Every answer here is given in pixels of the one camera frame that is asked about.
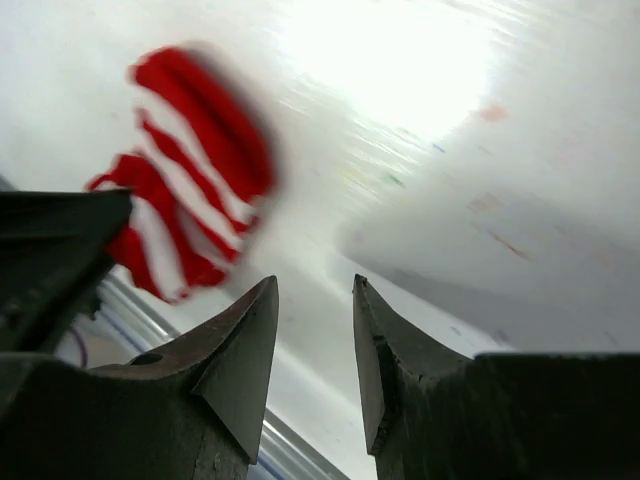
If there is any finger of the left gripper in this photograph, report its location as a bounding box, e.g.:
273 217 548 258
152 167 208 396
1 190 132 353

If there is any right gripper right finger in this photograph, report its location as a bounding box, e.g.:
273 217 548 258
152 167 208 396
352 276 639 479

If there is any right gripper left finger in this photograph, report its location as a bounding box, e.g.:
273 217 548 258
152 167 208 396
1 276 278 479

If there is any red white striped santa sock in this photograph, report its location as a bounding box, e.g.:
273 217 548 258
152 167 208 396
87 46 276 303

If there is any aluminium frame rail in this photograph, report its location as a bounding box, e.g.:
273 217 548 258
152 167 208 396
49 264 351 480

